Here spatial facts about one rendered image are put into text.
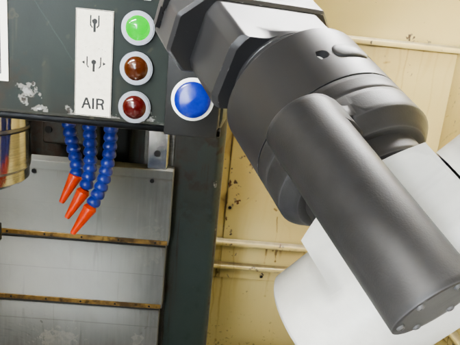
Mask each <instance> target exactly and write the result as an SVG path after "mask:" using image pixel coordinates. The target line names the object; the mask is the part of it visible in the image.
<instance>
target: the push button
mask: <svg viewBox="0 0 460 345"><path fill-rule="evenodd" d="M209 105H210V98H209V96H208V95H207V93H206V91H205V89H204V88H203V86H202V85H201V84H200V83H198V82H195V81H189V82H186V83H184V84H182V85H181V86H180V87H179V88H178V89H177V91H176V93H175V107H176V108H177V110H178V111H179V113H180V114H182V115H183V116H185V117H188V118H197V117H199V116H202V115H204V113H206V111H207V110H208V108H209Z"/></svg>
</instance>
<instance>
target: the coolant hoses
mask: <svg viewBox="0 0 460 345"><path fill-rule="evenodd" d="M62 127H63V128H64V130H63V135H64V136H65V139H64V142H65V144H66V145H67V147H66V151H67V153H69V154H68V159H69V160H70V161H71V162H70V165H69V166H70V168H72V169H71V171H70V172H69V174H68V178H67V180H66V183H65V186H64V189H63V191H62V195H61V197H60V201H59V202H60V203H65V201H66V200H67V198H68V197H69V196H70V195H71V193H72V192H73V190H74V189H75V188H76V186H77V184H78V183H79V185H80V186H81V187H80V188H77V190H76V192H75V195H74V197H73V199H72V201H71V203H70V205H69V207H68V210H67V212H66V214H65V218H67V219H69V218H71V216H72V215H73V214H74V213H75V212H76V211H77V209H78V208H79V207H80V206H81V204H82V203H83V202H84V201H85V200H86V199H87V198H88V197H89V190H91V189H93V187H94V189H93V190H92V191H91V193H90V194H91V196H90V197H89V198H88V199H87V203H86V204H84V206H83V208H82V210H81V212H80V214H79V216H78V218H77V220H76V221H75V224H74V225H73V228H72V229H71V234H73V235H75V234H76V233H77V232H78V231H79V230H80V229H81V228H82V227H83V226H84V225H85V223H86V222H87V221H88V220H89V219H90V218H91V217H92V216H93V215H94V214H95V213H96V208H97V207H99V206H100V205H101V200H103V199H104V198H105V192H107V190H108V184H109V183H110V181H111V177H110V176H112V174H113V167H114V166H115V161H114V158H116V152H115V150H116V149H117V143H116V141H117V140H118V136H117V134H116V133H117V132H118V128H112V127H104V128H103V129H104V132H105V134H104V136H103V139H104V140H105V142H104V143H103V149H104V150H103V152H102V156H103V159H102V160H101V167H100V169H99V173H100V174H99V175H98V176H97V182H96V183H95V184H94V183H93V181H94V180H95V179H96V175H95V172H96V171H97V165H96V163H97V162H98V159H97V157H96V155H97V153H98V151H97V148H96V146H97V144H98V143H97V140H96V139H95V138H96V137H97V133H96V131H95V130H96V129H97V126H90V125H82V129H83V130H84V132H83V138H85V139H84V141H83V145H84V146H85V149H84V151H83V153H84V155H85V157H84V159H83V161H84V162H83V161H82V160H81V159H82V154H81V152H79V151H80V150H81V149H80V146H79V145H78V142H79V139H78V137H77V136H76V135H77V130H76V128H75V127H76V125H75V124H67V123H62ZM82 168H83V169H82Z"/></svg>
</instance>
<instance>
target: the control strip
mask: <svg viewBox="0 0 460 345"><path fill-rule="evenodd" d="M135 15H139V16H143V17H144V18H145V19H146V20H147V21H148V22H149V25H150V32H149V35H148V36H147V37H146V38H145V39H144V40H133V39H132V38H130V37H129V36H128V34H127V32H126V28H125V27H126V23H127V21H128V19H129V18H131V17H132V16H135ZM153 22H154V21H153V19H152V18H151V17H150V16H149V15H148V14H147V13H146V12H143V11H139V10H135V11H132V12H130V13H128V14H127V15H126V16H125V17H124V19H123V21H122V24H121V30H122V33H123V36H124V37H125V39H126V40H127V41H128V42H130V43H131V44H134V45H144V44H146V43H148V42H150V41H151V39H152V38H153V36H154V34H155V25H154V23H153ZM133 56H138V57H140V58H142V59H143V60H144V61H145V62H146V63H147V66H148V73H147V75H146V77H145V78H144V79H141V80H139V81H134V80H132V79H130V78H128V76H126V74H125V71H124V65H125V62H126V61H127V60H128V59H129V58H130V57H133ZM120 73H121V75H122V77H123V79H124V80H125V81H127V82H128V83H130V84H133V85H141V84H144V83H146V82H147V81H148V80H149V79H150V78H151V75H152V74H153V65H152V62H151V60H150V59H149V57H148V56H147V55H145V54H143V53H141V52H137V51H134V52H131V53H128V54H127V55H125V56H124V57H123V58H122V60H121V62H120ZM189 81H195V82H198V83H200V81H199V79H198V78H197V76H196V75H195V73H194V72H188V71H181V70H180V69H179V67H178V66H177V65H176V64H175V62H174V60H173V59H172V58H171V56H170V55H169V54H168V73H167V84H166V106H165V117H164V134H166V135H174V136H189V137H197V138H211V139H216V132H217V124H218V110H219V108H218V107H216V106H215V105H214V104H213V103H212V101H211V99H210V105H209V108H208V110H207V111H206V113H204V115H202V116H199V117H197V118H188V117H185V116H183V115H182V114H180V113H179V111H178V110H177V108H176V107H175V93H176V91H177V89H178V88H179V87H180V86H181V85H182V84H184V83H186V82H189ZM130 96H137V97H140V98H141V99H142V100H143V101H144V102H145V105H146V112H145V113H144V115H143V116H142V117H141V118H138V119H132V118H129V117H127V116H126V115H125V113H124V111H123V102H124V100H125V99H126V98H127V97H130ZM118 111H119V112H120V115H121V116H122V117H123V118H124V119H125V120H126V121H128V122H130V123H141V122H142V121H144V120H145V119H146V118H147V117H148V116H149V114H150V111H151V104H150V101H149V99H148V98H147V96H146V95H145V94H143V93H141V92H138V91H130V92H127V93H125V94H124V95H123V96H122V97H121V98H120V101H119V103H118Z"/></svg>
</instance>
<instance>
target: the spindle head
mask: <svg viewBox="0 0 460 345"><path fill-rule="evenodd" d="M158 4H159V0H151V1H147V0H8V61H9V81H0V118H14V119H22V120H37V121H44V122H52V123H67V124H75V125H90V126H97V127H112V128H120V129H135V130H143V131H158V132H164V117H165V106H166V84H167V73H168V52H167V50H166V48H165V47H164V45H163V43H162V41H161V40H160V38H159V36H158V35H157V33H156V31H155V34H154V36H153V38H152V39H151V41H150V42H148V43H146V44H144V45H134V44H131V43H130V42H128V41H127V40H126V39H125V37H124V36H123V33H122V30H121V24H122V21H123V19H124V17H125V16H126V15H127V14H128V13H130V12H132V11H135V10H139V11H143V12H146V13H147V14H148V15H149V16H150V17H151V18H152V19H153V21H154V20H155V15H156V12H157V7H158ZM76 8H86V9H93V10H107V11H114V39H113V60H112V100H111V118H106V117H98V116H84V115H76V114H75V38H76ZM134 51H137V52H141V53H143V54H145V55H147V56H148V57H149V59H150V60H151V62H152V65H153V74H152V75H151V78H150V79H149V80H148V81H147V82H146V83H144V84H141V85H133V84H130V83H128V82H127V81H125V80H124V79H123V77H122V75H121V73H120V62H121V60H122V58H123V57H124V56H125V55H127V54H128V53H131V52H134ZM130 91H138V92H141V93H143V94H145V95H146V96H147V98H148V99H149V101H150V104H151V111H150V114H149V116H148V117H147V118H146V119H145V120H144V121H142V122H141V123H130V122H128V121H126V120H125V119H124V118H123V117H122V116H121V115H120V112H119V111H118V103H119V101H120V98H121V97H122V96H123V95H124V94H125V93H127V92H130ZM226 117H227V109H220V108H219V110H218V124H217V132H216V137H220V128H221V127H222V125H223V123H224V121H225V119H226Z"/></svg>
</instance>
